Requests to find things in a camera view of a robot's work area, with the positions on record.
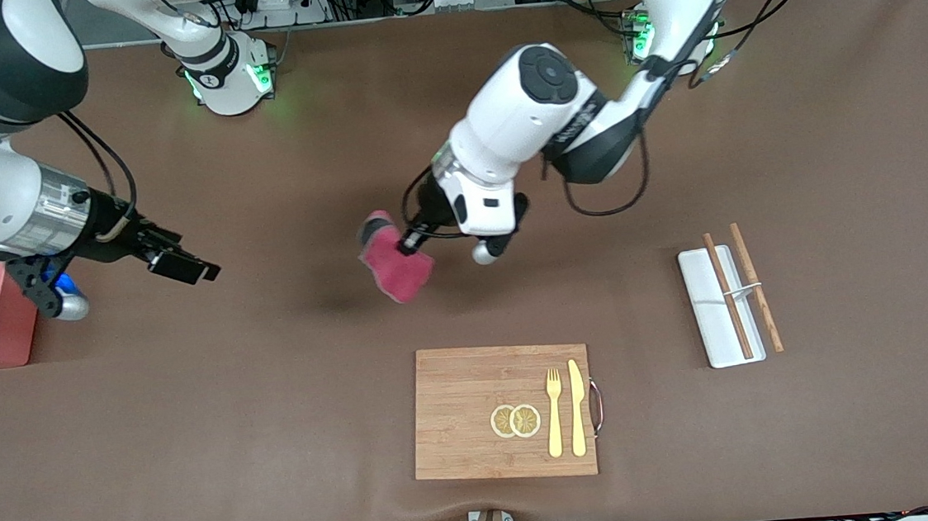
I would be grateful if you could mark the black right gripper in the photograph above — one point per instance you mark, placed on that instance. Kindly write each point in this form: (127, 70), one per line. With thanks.
(116, 235)

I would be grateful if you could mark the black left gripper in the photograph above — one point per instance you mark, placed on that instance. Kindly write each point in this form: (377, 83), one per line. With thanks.
(429, 207)

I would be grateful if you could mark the dark red cloth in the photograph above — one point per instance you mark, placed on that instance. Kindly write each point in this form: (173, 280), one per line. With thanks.
(394, 270)

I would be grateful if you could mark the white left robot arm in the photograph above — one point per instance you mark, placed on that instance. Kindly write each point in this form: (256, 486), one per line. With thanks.
(519, 115)

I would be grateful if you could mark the wooden cutting board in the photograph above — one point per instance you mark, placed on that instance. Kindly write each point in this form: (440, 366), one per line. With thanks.
(467, 409)

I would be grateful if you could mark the lemon slice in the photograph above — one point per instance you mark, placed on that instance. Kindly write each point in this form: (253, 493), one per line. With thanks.
(500, 422)
(526, 421)

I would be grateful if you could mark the golden fork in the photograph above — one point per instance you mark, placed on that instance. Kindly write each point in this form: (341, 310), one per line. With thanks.
(555, 419)

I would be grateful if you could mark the golden knife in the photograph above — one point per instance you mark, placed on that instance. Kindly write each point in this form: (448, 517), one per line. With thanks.
(577, 409)

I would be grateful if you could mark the white power strip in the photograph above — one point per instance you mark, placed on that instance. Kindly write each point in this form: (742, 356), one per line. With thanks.
(278, 6)

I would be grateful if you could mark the white rectangular tray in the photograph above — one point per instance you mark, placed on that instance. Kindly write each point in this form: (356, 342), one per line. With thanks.
(708, 316)

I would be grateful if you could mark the brown wooden chopstick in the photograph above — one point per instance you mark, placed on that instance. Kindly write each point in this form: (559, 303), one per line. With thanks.
(729, 298)
(756, 287)

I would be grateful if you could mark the small white chopstick rest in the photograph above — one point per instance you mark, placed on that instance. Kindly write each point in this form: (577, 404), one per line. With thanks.
(741, 289)

